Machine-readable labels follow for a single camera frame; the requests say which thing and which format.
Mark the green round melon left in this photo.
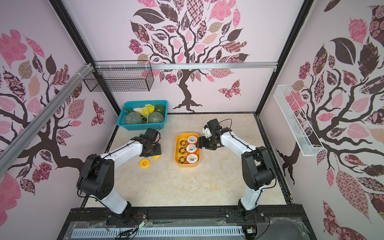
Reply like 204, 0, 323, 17
124, 111, 143, 125

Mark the orange white tape roll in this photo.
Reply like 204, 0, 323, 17
186, 144, 197, 155
187, 136, 198, 145
187, 154, 199, 164

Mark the white cable duct strip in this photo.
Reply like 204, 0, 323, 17
70, 226, 244, 240

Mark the black yellow tape roll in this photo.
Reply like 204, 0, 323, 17
180, 140, 188, 147
178, 156, 187, 164
179, 147, 187, 155

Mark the white wire wall shelf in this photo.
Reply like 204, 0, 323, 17
274, 85, 325, 157

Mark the green round melon right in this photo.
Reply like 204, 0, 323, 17
148, 111, 165, 124

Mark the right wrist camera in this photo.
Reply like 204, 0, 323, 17
203, 127, 212, 138

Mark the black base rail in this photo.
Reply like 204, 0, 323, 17
57, 204, 317, 240

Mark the green round melon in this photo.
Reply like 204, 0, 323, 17
124, 111, 143, 125
148, 111, 165, 124

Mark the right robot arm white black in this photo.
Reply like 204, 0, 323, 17
197, 119, 277, 218

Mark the black wire wall basket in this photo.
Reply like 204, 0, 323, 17
84, 60, 155, 92

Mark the teal plastic basket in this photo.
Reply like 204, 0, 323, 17
117, 100, 168, 131

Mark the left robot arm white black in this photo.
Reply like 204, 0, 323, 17
77, 128, 161, 224

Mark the yellow plastic storage box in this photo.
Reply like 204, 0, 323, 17
174, 132, 201, 168

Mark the yellow white cabbage toy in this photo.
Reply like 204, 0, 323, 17
133, 104, 155, 117

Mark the dark green avocado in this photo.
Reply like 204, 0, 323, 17
154, 104, 166, 117

